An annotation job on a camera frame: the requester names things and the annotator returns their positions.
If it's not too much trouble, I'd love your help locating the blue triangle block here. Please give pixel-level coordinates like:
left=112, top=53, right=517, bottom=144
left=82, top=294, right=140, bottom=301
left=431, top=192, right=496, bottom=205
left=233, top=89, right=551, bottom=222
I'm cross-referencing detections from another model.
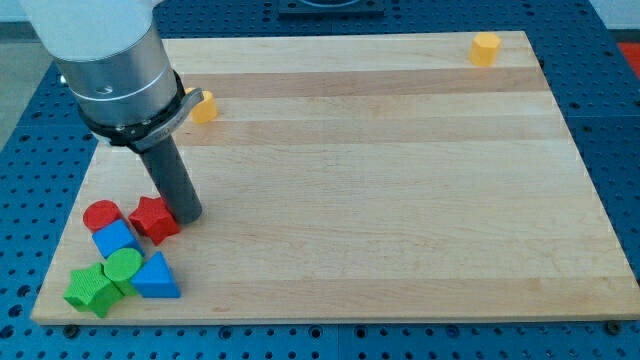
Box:
left=130, top=251, right=181, bottom=298

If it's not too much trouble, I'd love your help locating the red star block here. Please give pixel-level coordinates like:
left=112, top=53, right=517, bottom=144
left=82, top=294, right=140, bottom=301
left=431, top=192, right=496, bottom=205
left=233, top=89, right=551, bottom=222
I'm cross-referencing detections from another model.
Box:
left=128, top=196, right=180, bottom=246

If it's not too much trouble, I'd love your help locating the wooden board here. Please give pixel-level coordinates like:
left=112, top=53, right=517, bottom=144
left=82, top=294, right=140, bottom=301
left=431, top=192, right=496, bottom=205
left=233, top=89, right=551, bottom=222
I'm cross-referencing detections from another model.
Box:
left=30, top=30, right=640, bottom=326

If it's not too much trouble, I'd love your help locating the green cylinder block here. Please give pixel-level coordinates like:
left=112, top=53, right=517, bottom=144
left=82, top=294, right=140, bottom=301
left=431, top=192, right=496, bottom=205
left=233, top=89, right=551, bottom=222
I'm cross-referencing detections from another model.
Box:
left=104, top=248, right=143, bottom=296

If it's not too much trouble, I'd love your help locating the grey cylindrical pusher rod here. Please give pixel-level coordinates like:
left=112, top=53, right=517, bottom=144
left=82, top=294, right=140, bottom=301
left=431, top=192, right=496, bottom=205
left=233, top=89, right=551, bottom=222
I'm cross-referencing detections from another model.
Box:
left=140, top=136, right=202, bottom=224

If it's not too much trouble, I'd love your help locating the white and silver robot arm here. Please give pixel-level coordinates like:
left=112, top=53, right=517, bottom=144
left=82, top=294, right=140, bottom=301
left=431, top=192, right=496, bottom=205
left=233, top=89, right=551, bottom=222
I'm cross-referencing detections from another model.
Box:
left=20, top=0, right=204, bottom=153

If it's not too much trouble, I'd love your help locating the blue cube block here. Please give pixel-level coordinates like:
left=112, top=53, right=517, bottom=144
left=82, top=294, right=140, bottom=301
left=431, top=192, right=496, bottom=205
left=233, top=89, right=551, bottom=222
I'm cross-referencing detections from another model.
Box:
left=92, top=219, right=145, bottom=258

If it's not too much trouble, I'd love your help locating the yellow heart block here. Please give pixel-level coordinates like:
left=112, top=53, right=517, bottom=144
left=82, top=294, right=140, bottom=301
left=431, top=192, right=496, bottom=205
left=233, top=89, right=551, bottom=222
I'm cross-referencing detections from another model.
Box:
left=190, top=90, right=218, bottom=124

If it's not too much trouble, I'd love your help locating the green star block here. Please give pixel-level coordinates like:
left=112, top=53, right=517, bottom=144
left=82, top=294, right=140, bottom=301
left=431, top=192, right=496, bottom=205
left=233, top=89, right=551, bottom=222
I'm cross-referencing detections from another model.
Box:
left=63, top=262, right=124, bottom=318

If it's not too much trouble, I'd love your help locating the yellow hexagon block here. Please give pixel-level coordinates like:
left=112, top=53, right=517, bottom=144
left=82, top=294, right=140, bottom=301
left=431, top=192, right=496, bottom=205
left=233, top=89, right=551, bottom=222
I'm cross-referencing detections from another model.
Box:
left=469, top=32, right=502, bottom=67

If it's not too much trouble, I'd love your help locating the red cylinder block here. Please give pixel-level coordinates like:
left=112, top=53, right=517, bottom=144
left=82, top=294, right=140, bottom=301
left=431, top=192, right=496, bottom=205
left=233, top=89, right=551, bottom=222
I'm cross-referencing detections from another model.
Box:
left=83, top=200, right=122, bottom=233

